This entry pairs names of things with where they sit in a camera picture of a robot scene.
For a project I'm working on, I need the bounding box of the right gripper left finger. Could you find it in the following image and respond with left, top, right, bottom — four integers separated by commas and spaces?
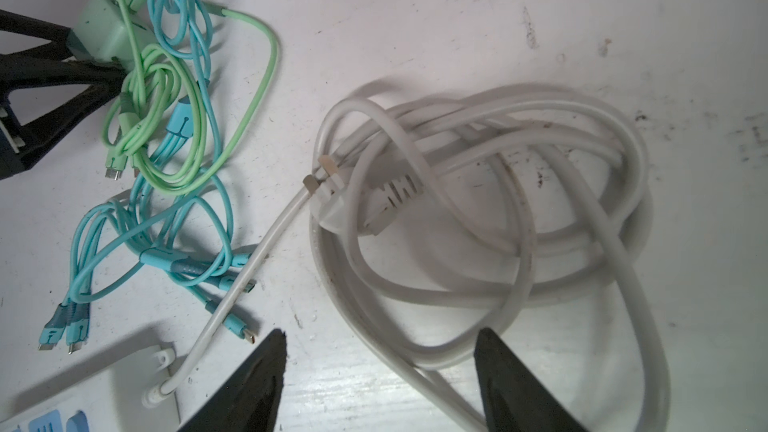
181, 329, 287, 432

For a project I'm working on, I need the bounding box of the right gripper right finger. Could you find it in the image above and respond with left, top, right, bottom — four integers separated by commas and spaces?
474, 328, 585, 432

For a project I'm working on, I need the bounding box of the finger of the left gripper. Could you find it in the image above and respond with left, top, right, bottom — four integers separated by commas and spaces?
1, 10, 126, 179

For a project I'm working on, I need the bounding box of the light green charger adapter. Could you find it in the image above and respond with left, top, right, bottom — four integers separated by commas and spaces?
66, 0, 156, 71

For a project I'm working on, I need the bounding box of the white power strip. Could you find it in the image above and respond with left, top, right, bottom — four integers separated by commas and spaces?
1, 345, 180, 432

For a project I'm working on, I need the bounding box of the green teal cable tangle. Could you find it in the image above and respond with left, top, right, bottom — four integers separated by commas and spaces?
37, 0, 281, 354

